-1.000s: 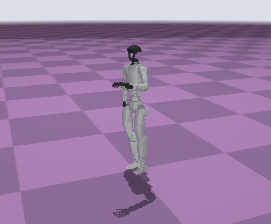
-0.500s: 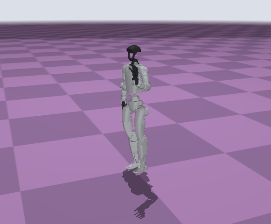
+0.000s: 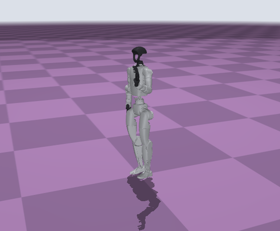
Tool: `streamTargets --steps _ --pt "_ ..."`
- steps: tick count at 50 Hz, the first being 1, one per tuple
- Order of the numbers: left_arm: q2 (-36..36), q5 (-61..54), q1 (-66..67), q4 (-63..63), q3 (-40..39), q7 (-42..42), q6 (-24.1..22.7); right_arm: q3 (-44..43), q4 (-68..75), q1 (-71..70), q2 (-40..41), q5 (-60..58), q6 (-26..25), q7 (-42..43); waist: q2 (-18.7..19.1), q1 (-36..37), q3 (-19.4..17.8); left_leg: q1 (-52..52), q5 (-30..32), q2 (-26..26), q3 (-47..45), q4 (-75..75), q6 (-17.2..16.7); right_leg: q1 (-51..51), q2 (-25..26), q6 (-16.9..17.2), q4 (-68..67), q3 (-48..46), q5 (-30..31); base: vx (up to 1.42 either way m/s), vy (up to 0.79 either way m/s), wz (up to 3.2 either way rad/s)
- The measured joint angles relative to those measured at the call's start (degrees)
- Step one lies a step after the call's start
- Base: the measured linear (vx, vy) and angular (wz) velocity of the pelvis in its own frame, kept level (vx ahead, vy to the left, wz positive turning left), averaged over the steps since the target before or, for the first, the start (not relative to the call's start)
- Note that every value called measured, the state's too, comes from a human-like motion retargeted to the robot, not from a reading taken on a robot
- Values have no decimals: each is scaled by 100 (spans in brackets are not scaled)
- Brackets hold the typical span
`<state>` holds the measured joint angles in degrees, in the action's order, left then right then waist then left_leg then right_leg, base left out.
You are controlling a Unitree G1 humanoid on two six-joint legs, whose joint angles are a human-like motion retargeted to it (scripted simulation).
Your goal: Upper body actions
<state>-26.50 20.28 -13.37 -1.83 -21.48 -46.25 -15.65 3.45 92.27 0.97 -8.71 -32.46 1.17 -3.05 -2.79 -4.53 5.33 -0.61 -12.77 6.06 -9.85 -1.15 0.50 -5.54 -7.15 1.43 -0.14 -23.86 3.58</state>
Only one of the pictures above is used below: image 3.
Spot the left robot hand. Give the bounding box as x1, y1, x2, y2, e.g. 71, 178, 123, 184
133, 66, 140, 87

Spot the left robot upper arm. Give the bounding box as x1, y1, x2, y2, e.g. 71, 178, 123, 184
143, 68, 153, 94

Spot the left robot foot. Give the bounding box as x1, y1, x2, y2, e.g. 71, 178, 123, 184
137, 170, 152, 179

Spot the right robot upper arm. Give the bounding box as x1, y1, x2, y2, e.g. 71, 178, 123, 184
125, 67, 131, 92

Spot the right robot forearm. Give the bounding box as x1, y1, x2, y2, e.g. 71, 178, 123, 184
126, 91, 132, 107

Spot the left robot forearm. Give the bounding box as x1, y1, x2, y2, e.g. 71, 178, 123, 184
133, 81, 152, 93

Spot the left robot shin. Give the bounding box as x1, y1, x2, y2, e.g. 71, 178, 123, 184
142, 141, 153, 173

